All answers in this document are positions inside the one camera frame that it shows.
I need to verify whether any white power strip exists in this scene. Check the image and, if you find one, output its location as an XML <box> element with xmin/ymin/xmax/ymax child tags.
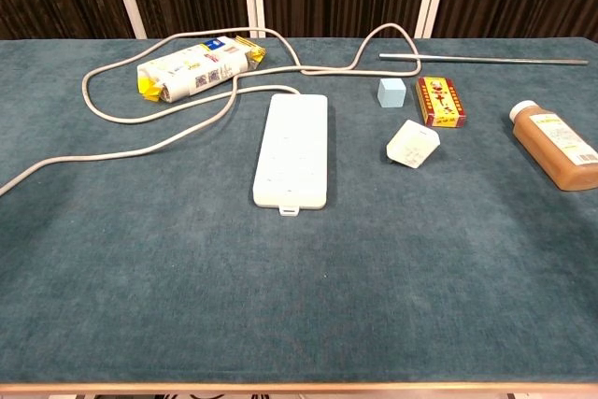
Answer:
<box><xmin>251</xmin><ymin>93</ymin><xmax>329</xmax><ymax>217</ymax></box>

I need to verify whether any white power adapter plug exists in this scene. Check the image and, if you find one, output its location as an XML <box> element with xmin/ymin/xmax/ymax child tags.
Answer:
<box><xmin>385</xmin><ymin>119</ymin><xmax>441</xmax><ymax>170</ymax></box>

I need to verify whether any white yellow snack package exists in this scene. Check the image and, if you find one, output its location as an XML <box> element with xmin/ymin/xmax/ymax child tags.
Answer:
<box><xmin>135</xmin><ymin>35</ymin><xmax>267</xmax><ymax>104</ymax></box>

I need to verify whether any light blue cube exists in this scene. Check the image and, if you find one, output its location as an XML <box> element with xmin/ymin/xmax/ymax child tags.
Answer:
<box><xmin>376</xmin><ymin>77</ymin><xmax>406</xmax><ymax>108</ymax></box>

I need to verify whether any brown bottle white cap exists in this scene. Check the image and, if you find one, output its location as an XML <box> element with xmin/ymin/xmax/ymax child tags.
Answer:
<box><xmin>508</xmin><ymin>99</ymin><xmax>598</xmax><ymax>192</ymax></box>

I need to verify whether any red yellow printed box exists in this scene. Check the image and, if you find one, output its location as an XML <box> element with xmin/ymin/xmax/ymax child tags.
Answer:
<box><xmin>415</xmin><ymin>76</ymin><xmax>467</xmax><ymax>129</ymax></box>

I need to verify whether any white power strip cable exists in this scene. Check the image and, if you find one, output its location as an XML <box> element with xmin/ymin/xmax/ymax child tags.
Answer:
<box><xmin>0</xmin><ymin>22</ymin><xmax>422</xmax><ymax>198</ymax></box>

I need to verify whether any thin metal rod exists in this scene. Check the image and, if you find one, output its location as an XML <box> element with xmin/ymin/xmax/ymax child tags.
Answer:
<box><xmin>377</xmin><ymin>52</ymin><xmax>590</xmax><ymax>66</ymax></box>

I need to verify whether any teal table cloth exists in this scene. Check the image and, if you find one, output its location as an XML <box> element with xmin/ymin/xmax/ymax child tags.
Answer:
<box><xmin>0</xmin><ymin>36</ymin><xmax>598</xmax><ymax>386</ymax></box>

